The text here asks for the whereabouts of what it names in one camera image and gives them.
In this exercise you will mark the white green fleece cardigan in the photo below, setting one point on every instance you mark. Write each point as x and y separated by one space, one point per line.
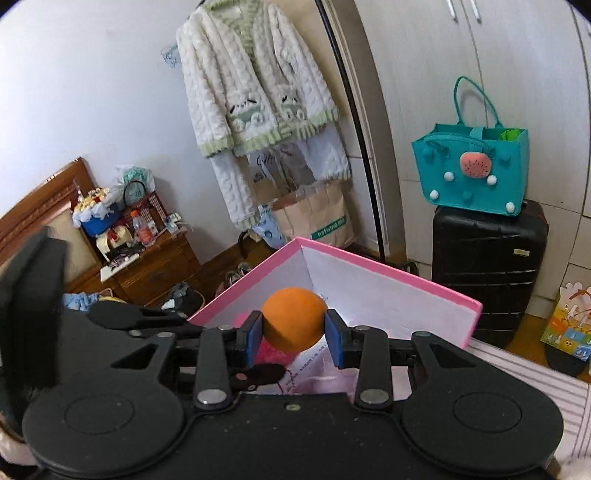
217 83

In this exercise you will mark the white rounded gadget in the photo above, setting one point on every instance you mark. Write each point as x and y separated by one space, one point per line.
117 240

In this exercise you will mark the wooden bed headboard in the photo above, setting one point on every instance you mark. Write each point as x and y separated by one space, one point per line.
41 198

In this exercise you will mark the wooden nightstand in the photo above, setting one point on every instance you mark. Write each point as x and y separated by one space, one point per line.
157 272

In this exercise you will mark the black clothes rack pole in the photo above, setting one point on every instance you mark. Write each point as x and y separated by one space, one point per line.
364 152

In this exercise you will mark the black slipper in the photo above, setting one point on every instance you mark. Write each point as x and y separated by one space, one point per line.
565 362

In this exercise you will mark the white green plastic bag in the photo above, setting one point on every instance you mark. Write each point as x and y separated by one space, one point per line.
134 175

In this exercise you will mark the white paper shopping bag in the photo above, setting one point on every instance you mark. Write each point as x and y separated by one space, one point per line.
268 166

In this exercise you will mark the orange foam ball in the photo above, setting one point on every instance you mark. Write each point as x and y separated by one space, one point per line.
293 318

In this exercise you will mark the pair of shoes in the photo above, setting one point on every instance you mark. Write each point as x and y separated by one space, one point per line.
233 277

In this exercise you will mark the colourful printed paper bag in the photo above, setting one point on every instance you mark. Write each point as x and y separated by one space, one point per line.
570 327

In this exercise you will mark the black hard-shell suitcase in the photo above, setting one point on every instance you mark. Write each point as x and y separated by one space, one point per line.
485 267

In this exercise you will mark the red checkered bag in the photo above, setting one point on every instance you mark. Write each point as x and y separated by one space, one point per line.
154 207

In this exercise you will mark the light wooden wardrobe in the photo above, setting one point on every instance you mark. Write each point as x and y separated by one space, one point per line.
531 55

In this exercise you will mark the brown paper shopping bag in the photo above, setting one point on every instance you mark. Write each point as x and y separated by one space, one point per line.
318 212

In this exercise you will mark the pink white plastic packet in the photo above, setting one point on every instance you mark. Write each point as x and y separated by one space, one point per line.
318 376

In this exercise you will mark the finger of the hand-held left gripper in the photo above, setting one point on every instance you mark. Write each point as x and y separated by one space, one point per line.
120 314
263 374

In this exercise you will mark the clear wall hook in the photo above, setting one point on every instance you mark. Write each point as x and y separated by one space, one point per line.
171 56

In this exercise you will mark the pink strawberry plush toy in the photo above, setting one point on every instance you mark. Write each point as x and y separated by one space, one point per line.
277 356

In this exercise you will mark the teal felt tote bag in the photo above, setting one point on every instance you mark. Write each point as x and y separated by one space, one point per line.
461 184

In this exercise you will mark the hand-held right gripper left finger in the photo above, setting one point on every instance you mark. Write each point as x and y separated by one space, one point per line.
253 337

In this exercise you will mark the dark bag on floor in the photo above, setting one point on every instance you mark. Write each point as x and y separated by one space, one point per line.
182 300

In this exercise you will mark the flower bouquet in blue bucket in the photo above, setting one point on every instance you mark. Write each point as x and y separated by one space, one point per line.
99 226

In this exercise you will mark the pink striped bed sheet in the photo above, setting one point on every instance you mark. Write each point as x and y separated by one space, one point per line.
554 397

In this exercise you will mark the light blue cloth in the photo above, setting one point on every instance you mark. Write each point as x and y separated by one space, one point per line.
81 301

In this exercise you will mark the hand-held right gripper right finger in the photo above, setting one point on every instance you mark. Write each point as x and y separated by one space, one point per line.
333 337

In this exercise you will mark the large pink cardboard box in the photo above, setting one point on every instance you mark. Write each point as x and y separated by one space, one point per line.
369 286

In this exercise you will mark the clear bottle with red label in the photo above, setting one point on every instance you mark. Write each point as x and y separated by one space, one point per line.
144 233

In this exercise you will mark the blue white plastic bag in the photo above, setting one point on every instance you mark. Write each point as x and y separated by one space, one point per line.
270 230

